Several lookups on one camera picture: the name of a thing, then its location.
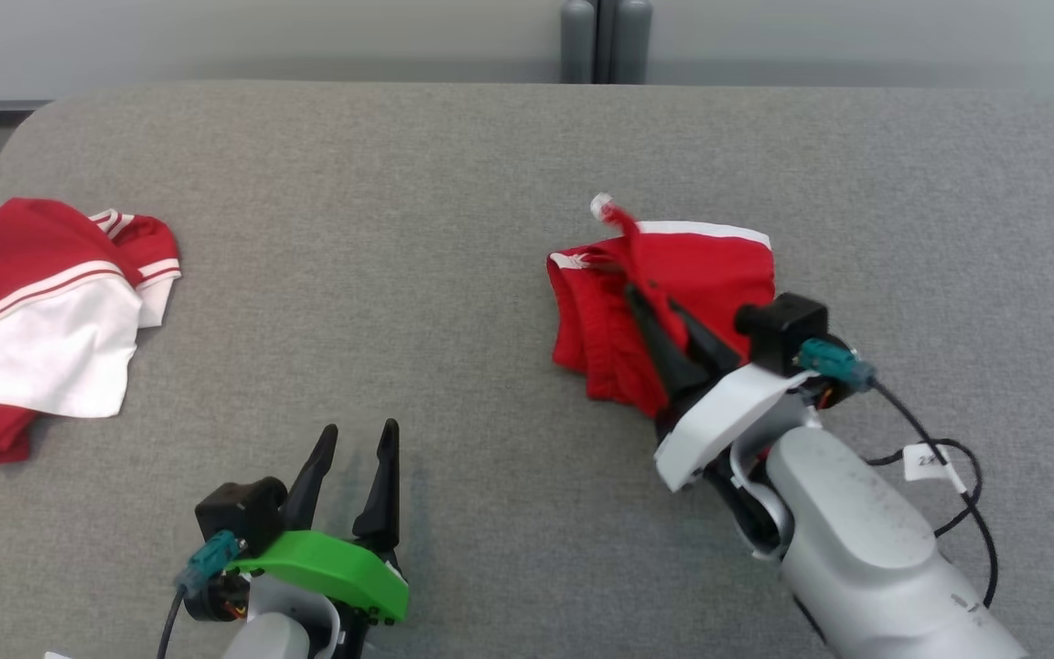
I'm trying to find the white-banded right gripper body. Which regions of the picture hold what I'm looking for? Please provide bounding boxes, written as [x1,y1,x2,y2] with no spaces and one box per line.
[654,364,822,494]

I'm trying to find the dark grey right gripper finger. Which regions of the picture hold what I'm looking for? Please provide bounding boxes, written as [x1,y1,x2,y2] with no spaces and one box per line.
[670,299,748,373]
[625,285,710,409]

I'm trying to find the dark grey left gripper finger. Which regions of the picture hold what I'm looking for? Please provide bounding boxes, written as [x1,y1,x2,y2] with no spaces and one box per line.
[282,424,339,533]
[352,419,401,550]

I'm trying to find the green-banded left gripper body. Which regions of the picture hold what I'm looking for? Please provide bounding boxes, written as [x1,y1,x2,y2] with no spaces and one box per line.
[234,531,410,632]

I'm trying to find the red shorts with white trim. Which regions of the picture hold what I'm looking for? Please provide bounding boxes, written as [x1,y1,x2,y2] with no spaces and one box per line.
[546,193,777,420]

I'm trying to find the red and white jersey shirt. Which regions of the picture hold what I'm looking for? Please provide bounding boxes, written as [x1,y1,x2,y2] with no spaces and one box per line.
[0,198,182,466]

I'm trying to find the grey fabric sofa cushion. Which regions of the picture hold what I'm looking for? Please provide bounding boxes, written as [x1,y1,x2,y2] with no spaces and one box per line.
[0,82,1054,659]

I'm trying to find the right black cable teal plug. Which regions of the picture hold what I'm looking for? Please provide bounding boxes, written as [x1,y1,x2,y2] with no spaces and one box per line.
[800,339,1000,610]

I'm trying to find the black cable teal plug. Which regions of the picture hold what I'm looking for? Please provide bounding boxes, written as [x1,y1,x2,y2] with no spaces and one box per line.
[800,339,1000,610]
[156,531,246,659]

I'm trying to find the left black cable teal plug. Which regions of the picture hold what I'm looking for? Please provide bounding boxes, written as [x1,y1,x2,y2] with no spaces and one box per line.
[156,531,246,659]

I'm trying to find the white cable label tag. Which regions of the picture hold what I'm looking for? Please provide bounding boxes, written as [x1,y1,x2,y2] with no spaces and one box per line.
[902,444,961,492]

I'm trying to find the grey metal partition post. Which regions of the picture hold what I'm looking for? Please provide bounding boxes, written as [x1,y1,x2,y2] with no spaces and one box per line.
[561,0,598,85]
[609,0,653,85]

